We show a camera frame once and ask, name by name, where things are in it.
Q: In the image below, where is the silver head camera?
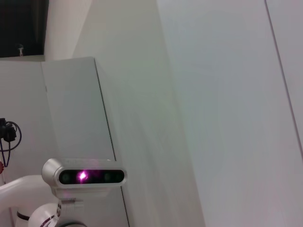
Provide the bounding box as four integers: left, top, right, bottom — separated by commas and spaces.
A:
41, 157, 128, 198

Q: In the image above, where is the black plug with looped cable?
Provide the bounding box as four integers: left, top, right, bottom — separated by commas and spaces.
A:
0, 117, 22, 168

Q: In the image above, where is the white robot head housing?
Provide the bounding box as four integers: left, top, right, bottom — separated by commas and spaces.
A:
0, 175, 85, 227

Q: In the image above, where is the white cabinet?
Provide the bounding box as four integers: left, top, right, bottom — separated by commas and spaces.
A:
0, 56, 131, 227

